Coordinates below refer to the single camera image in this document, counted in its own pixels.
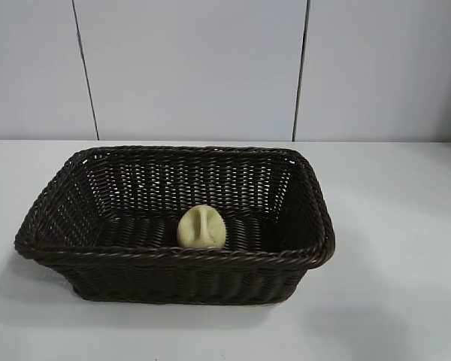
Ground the pale yellow egg yolk pastry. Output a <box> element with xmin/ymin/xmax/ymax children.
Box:
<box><xmin>176</xmin><ymin>205</ymin><xmax>227</xmax><ymax>250</ymax></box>

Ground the dark brown woven basket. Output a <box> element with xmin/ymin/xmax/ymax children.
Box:
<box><xmin>13</xmin><ymin>144</ymin><xmax>337</xmax><ymax>306</ymax></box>

